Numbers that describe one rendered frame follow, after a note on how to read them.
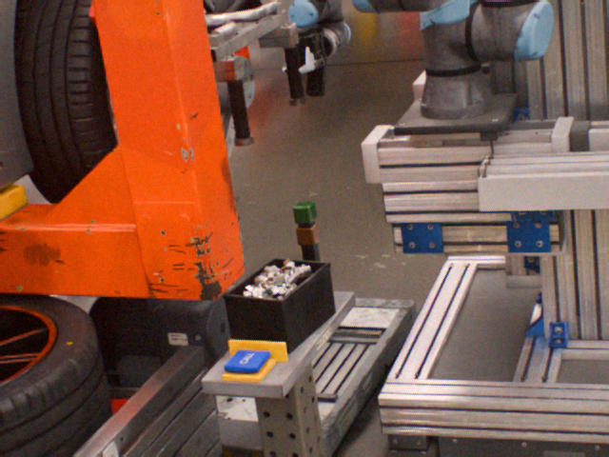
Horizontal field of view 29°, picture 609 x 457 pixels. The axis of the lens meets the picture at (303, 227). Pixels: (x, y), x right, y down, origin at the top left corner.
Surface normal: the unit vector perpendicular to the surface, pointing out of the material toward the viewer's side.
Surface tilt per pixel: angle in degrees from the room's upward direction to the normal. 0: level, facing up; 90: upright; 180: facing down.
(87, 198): 90
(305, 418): 90
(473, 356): 0
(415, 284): 0
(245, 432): 0
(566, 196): 90
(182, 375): 90
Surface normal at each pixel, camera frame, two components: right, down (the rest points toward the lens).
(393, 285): -0.13, -0.93
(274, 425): -0.36, 0.37
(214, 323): 0.92, 0.00
